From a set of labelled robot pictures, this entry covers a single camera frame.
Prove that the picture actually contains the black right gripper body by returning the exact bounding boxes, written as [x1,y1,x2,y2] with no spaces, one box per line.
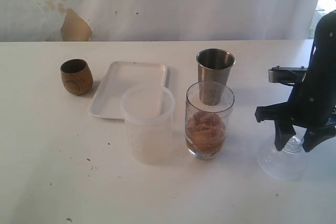
[288,11,335,128]

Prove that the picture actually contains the clear plastic shaker lid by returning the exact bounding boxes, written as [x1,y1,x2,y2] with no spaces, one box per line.
[257,136,308,181]

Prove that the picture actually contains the brown wooden cubes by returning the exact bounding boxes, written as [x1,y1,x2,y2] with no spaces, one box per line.
[186,112,226,157]

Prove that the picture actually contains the clear plastic shaker cup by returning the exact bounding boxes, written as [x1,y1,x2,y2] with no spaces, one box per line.
[185,81,235,160]

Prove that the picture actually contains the stainless steel cup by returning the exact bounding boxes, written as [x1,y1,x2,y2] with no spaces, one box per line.
[196,48,235,106]

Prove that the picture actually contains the translucent plastic measuring cup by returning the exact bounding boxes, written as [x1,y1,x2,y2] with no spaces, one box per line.
[120,83,176,165]

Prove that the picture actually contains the brown wooden cup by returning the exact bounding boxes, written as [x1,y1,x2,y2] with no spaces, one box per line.
[60,59,93,95]

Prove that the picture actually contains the white rectangular tray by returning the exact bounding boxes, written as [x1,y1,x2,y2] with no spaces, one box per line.
[88,61,170,121]

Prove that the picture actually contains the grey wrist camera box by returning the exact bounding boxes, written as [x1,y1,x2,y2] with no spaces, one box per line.
[268,66,307,86]

